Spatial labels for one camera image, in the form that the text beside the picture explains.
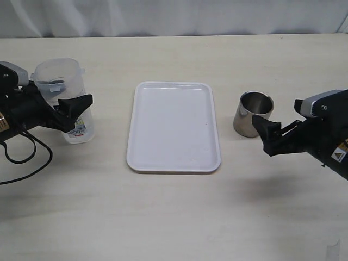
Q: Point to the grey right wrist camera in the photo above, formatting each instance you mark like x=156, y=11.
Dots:
x=312, y=107

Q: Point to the white backdrop curtain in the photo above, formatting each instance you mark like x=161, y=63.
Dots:
x=42, y=19

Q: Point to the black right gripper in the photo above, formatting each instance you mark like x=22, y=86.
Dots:
x=323, y=139

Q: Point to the white rectangular plastic tray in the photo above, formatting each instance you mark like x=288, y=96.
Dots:
x=173, y=129

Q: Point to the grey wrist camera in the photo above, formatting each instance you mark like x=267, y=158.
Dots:
x=312, y=107
x=13, y=75

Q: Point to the clear plastic pitcher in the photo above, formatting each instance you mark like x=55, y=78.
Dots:
x=70, y=71

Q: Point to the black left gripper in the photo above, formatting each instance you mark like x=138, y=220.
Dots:
x=25, y=108

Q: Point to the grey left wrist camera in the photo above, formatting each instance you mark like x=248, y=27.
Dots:
x=13, y=75

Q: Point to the stainless steel cup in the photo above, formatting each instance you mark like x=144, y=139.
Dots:
x=251, y=103

